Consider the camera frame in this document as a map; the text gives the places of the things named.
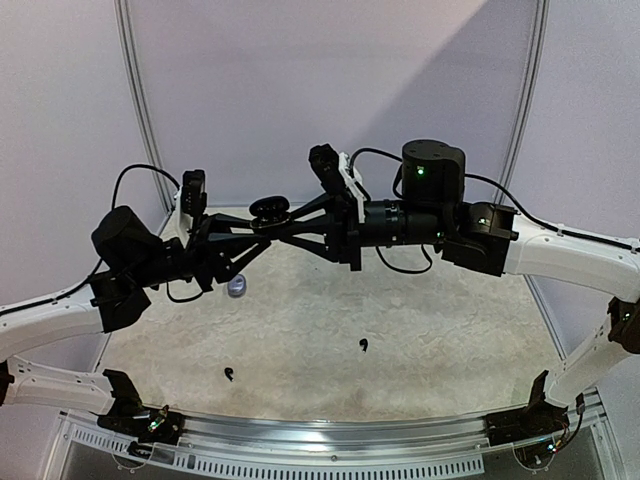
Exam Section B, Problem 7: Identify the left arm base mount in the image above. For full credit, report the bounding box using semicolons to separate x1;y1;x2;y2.
97;369;185;460

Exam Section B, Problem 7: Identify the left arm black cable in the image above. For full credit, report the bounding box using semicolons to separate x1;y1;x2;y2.
0;164;211;314

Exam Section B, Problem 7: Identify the blue-grey charging case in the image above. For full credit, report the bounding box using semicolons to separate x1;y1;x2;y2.
226;274;247;299

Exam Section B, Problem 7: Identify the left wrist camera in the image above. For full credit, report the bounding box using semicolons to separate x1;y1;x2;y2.
176;169;207;238

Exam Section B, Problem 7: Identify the aluminium frame post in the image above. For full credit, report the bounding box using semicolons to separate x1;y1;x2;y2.
113;0;171;201
499;0;550;187

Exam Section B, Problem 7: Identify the black charging case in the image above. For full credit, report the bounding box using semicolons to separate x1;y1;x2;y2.
249;195;291;230

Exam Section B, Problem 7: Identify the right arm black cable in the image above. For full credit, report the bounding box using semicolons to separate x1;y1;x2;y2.
349;146;640;274

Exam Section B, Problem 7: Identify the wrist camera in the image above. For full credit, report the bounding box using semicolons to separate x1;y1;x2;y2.
309;144;369;224
176;169;207;238

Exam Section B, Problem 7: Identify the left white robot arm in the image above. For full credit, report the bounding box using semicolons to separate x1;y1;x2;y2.
1;205;271;434

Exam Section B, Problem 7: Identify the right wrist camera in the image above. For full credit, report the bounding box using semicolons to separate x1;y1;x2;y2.
309;144;369;224

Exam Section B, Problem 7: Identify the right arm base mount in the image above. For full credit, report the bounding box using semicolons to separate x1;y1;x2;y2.
483;370;586;453

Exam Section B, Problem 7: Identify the aluminium front rail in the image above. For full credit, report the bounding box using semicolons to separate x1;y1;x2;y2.
44;390;624;479

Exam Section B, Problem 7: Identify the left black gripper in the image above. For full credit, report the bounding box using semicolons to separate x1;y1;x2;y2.
130;212;271;291

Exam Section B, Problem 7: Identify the right aluminium frame post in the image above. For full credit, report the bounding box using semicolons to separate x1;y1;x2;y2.
499;0;550;187

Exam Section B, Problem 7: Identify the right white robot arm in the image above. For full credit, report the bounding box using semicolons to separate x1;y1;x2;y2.
281;139;639;436

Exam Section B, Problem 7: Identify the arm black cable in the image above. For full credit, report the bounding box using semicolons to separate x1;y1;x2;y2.
0;164;211;314
349;146;640;274

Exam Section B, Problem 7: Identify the left aluminium frame post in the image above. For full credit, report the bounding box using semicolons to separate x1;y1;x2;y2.
113;0;171;201

